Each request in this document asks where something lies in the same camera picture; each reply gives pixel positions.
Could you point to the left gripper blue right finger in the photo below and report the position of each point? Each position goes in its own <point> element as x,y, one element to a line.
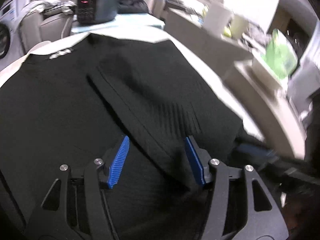
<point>194,161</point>

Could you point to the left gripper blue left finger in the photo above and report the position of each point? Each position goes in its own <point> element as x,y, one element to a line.
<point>115,168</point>

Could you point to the white washing machine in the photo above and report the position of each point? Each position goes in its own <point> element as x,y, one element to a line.
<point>10,43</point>

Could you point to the light blue side table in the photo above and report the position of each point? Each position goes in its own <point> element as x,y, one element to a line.
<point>127,20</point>

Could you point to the grey sofa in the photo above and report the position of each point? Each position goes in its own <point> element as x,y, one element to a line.
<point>44,20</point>

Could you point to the black knit sweater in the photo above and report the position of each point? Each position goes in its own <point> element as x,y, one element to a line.
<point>62,118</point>

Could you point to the green tissue pack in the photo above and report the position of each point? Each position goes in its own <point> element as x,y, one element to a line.
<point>280,55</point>

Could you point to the dark rice cooker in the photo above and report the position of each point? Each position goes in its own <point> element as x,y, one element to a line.
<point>91,12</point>

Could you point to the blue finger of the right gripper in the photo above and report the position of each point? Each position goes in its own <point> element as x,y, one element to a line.
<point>255,150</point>

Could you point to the plaid bed cover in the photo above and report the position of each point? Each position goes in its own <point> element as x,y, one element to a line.
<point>152,35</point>

